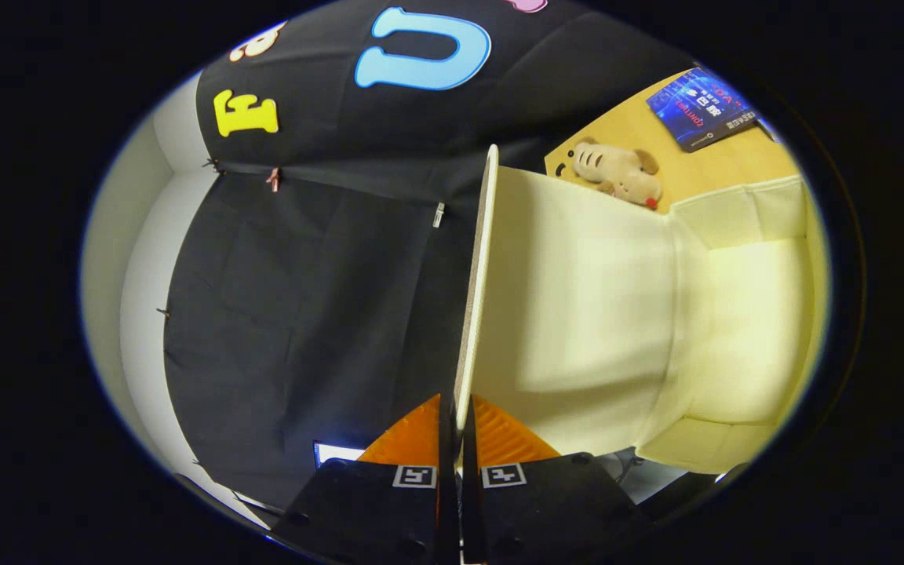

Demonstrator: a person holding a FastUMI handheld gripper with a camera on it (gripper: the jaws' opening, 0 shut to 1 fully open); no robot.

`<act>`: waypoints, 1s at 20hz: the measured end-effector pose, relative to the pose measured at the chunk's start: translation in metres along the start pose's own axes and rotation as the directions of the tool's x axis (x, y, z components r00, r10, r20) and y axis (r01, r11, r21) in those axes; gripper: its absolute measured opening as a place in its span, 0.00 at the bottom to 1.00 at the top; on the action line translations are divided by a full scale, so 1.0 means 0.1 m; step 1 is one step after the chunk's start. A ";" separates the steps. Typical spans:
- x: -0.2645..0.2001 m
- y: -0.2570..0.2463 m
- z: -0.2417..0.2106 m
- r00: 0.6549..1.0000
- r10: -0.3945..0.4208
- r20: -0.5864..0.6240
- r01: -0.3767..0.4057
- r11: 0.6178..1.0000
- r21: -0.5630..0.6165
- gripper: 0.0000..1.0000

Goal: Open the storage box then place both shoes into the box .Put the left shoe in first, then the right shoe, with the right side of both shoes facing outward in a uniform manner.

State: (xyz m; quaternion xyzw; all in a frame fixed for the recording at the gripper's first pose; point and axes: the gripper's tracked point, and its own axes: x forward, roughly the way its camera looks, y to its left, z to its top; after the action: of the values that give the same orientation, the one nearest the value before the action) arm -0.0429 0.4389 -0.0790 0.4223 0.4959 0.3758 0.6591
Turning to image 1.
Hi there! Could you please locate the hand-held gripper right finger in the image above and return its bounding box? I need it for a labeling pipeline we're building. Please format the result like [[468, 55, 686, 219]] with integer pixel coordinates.
[[460, 394, 651, 565]]

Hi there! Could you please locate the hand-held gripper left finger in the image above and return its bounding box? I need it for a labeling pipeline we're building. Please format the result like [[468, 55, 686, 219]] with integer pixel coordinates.
[[270, 394, 459, 565]]

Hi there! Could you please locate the cream fabric storage box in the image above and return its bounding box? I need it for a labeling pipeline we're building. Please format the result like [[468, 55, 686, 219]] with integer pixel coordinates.
[[454, 144, 826, 476]]

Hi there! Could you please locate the lit screen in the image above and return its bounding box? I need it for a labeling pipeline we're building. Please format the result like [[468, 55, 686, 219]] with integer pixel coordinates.
[[313, 441, 366, 470]]

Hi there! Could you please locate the black backdrop cloth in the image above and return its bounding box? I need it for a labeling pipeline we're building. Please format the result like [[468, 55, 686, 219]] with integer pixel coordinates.
[[162, 0, 704, 511]]

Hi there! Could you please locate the brown plush toy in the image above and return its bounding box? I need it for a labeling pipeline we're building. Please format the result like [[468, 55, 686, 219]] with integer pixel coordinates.
[[554, 137, 665, 211]]

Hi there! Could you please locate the dark blue book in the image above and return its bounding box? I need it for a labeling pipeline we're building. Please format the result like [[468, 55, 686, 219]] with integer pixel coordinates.
[[647, 67, 763, 152]]

